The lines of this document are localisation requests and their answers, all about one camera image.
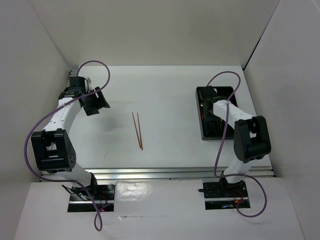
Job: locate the copper chopstick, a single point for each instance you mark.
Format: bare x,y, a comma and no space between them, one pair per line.
139,133
135,124

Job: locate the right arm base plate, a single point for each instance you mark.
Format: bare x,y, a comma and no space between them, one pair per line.
216,197

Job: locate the black cutlery tray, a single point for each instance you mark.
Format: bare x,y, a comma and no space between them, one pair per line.
211,126

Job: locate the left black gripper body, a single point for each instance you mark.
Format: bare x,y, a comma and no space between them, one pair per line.
92,103

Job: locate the aluminium table rail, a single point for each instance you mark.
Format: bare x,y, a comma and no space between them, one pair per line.
108,175

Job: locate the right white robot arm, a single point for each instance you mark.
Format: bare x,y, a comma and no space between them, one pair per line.
251,140

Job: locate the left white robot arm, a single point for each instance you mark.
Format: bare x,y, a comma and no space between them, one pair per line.
52,147

